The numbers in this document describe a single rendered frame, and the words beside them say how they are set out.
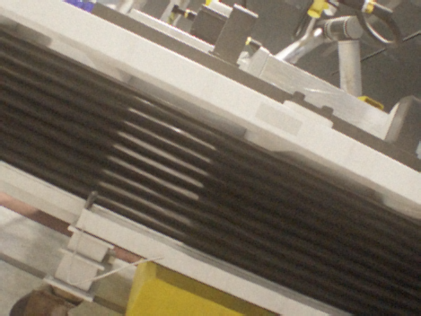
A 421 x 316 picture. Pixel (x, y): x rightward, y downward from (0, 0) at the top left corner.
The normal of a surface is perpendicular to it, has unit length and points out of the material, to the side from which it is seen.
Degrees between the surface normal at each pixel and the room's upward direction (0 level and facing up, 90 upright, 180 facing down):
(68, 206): 90
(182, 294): 90
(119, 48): 90
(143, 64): 90
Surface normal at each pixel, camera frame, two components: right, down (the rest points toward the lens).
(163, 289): 0.11, 0.00
